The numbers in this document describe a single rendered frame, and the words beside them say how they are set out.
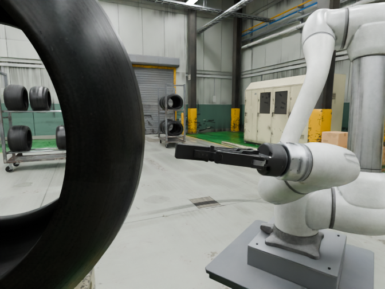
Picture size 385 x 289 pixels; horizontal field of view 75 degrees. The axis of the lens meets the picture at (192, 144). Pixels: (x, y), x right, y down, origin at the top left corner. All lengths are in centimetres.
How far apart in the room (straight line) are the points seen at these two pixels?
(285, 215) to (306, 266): 17
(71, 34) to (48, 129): 1114
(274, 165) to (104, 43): 40
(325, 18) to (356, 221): 67
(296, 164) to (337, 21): 58
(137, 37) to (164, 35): 122
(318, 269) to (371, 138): 45
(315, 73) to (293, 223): 50
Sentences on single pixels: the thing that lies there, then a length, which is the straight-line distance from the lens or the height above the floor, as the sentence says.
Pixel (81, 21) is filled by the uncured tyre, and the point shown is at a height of 132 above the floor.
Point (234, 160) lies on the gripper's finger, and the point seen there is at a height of 112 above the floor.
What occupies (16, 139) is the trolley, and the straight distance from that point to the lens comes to 580.
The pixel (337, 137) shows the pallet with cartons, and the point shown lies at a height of 66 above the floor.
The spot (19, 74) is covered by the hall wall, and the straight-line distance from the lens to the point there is 1167.
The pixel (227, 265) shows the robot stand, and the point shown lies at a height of 65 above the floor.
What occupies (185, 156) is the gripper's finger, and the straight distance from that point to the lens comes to 51.
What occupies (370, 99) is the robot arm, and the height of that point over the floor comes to 125.
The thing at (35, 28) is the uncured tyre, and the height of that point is 131.
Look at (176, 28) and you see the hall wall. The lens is 1272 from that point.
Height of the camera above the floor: 122
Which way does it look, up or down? 8 degrees down
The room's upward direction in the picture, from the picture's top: straight up
